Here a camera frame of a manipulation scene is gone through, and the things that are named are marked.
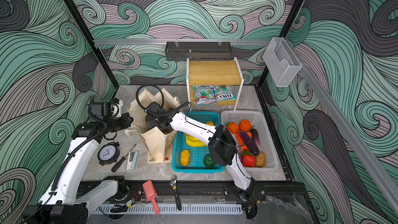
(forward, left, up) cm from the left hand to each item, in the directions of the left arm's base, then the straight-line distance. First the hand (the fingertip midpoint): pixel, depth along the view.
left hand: (133, 117), depth 76 cm
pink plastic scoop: (-30, -11, -19) cm, 37 cm away
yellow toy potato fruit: (-14, -26, -17) cm, 34 cm away
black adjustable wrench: (-25, -21, -21) cm, 39 cm away
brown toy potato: (-15, -65, -15) cm, 69 cm away
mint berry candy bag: (+19, -36, -3) cm, 41 cm away
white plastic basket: (+8, -70, -15) cm, 72 cm away
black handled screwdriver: (-17, +9, -21) cm, 28 cm away
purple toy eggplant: (-5, -63, -17) cm, 65 cm away
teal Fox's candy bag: (+21, -48, -3) cm, 53 cm away
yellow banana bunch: (-4, -30, -18) cm, 35 cm away
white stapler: (-15, +2, -20) cm, 25 cm away
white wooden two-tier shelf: (+23, -41, +11) cm, 48 cm away
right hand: (+2, -11, -9) cm, 14 cm away
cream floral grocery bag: (-11, -13, -4) cm, 17 cm away
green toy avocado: (-16, -39, -16) cm, 45 cm away
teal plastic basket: (-10, -33, -22) cm, 40 cm away
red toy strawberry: (-15, -59, -13) cm, 62 cm away
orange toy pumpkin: (+6, -62, -15) cm, 64 cm away
